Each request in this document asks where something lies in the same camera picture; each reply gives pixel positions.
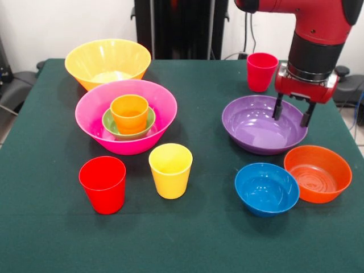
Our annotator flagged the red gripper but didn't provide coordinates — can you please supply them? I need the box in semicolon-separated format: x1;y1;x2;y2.
272;62;340;127

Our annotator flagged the purple bowl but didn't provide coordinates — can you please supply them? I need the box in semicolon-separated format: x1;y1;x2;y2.
221;95;309;156

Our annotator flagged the orange cup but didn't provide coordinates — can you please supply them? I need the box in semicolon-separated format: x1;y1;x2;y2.
110;94;150;129
116;122;146;135

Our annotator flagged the stack of green bowls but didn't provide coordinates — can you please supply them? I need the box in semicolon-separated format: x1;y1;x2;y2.
102;107;156;141

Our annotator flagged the crimson cup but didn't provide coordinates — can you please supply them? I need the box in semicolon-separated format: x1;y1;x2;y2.
246;52;279;93

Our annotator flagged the black machine base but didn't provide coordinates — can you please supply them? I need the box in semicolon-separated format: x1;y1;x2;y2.
0;35;46;114
329;65;364;107

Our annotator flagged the orange-red bowl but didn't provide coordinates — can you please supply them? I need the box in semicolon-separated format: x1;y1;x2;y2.
283;145;353;204

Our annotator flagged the blue bowl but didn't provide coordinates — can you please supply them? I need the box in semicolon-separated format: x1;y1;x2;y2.
234;162;300;218

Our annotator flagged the yellow cup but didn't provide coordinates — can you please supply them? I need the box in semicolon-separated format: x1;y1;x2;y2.
148;143;193;200

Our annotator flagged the dark green table cloth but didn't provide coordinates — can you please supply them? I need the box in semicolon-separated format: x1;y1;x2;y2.
0;58;364;273

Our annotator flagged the large pink bowl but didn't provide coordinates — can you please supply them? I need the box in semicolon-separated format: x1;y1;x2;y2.
75;79;178;156

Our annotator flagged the red cup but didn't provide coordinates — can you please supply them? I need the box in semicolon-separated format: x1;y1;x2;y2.
78;156;127;215

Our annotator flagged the large orange bowl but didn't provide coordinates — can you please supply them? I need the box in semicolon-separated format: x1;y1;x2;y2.
64;39;152;92

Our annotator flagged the black cable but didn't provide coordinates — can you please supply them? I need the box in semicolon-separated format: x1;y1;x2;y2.
250;13;258;55
243;11;251;53

